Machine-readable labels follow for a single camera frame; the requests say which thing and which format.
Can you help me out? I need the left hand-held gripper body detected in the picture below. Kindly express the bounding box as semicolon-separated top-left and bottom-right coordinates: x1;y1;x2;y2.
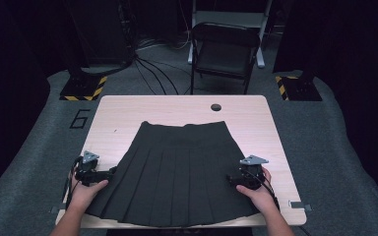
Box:
74;150;112;188

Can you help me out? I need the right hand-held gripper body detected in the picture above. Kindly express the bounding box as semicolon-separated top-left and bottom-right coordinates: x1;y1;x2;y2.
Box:
237;154;270;191

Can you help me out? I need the dark grey pleated skirt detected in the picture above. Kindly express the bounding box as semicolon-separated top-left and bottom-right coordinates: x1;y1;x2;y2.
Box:
86;120;264;228

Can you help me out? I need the person's left hand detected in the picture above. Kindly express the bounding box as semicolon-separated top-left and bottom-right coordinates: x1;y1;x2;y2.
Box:
68;176;108;213

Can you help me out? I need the person's right hand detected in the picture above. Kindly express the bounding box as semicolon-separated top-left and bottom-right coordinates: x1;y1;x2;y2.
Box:
235;167;279;215

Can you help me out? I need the black stand base striped tape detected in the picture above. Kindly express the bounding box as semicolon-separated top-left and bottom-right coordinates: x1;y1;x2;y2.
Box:
59;67;108;102
275;73;323;102

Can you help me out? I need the black folding chair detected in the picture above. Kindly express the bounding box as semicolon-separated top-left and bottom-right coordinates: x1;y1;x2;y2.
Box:
189;22;262;95

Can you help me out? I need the dark cabinet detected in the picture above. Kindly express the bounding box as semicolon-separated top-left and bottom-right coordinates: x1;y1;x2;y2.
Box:
62;0;136;67

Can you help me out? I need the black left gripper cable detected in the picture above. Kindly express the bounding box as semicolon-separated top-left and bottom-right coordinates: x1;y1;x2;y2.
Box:
64;156;84;210

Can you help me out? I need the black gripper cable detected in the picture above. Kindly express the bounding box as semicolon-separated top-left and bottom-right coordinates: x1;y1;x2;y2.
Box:
64;156;84;210
245;170;281;210

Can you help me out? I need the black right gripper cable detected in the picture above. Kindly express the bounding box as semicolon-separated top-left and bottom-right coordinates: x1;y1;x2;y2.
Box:
245;170;281;210

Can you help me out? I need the grey metal table bracket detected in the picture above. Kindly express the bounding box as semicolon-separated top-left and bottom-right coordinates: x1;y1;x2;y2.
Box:
50;203;67;214
288;200;313;211

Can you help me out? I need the bundle of black floor cables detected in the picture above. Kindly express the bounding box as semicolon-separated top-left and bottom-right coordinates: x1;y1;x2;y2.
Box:
131;35;192;96

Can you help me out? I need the white metal stand frame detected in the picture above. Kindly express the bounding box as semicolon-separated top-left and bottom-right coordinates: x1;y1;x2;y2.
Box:
187;0;274;69

